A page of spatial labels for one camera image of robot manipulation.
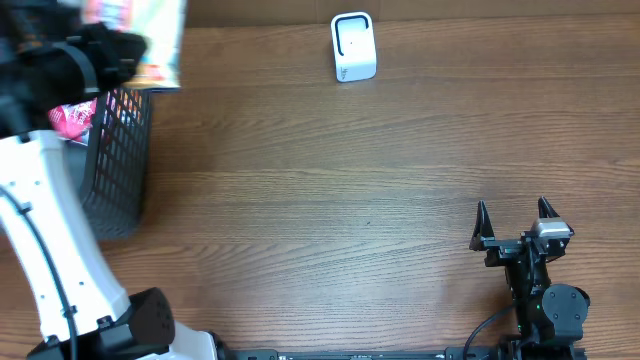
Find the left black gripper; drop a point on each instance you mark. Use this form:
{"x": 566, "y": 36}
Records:
{"x": 106, "y": 43}

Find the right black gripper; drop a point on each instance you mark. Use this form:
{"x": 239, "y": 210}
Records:
{"x": 502, "y": 248}

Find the purple red pad package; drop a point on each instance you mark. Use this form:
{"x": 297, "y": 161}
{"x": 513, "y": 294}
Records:
{"x": 73, "y": 122}

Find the yellow wipes package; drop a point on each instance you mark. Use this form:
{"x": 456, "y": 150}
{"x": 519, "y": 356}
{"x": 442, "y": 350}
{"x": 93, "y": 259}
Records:
{"x": 159, "y": 22}

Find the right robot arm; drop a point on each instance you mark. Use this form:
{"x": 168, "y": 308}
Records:
{"x": 549, "y": 316}

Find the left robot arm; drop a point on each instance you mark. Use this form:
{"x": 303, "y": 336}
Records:
{"x": 84, "y": 311}

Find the white barcode scanner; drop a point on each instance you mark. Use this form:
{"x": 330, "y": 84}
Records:
{"x": 354, "y": 47}

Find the dark grey plastic basket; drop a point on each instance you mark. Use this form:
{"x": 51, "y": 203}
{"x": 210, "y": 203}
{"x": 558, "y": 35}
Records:
{"x": 109, "y": 172}

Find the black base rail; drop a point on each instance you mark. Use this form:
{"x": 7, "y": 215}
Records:
{"x": 450, "y": 353}

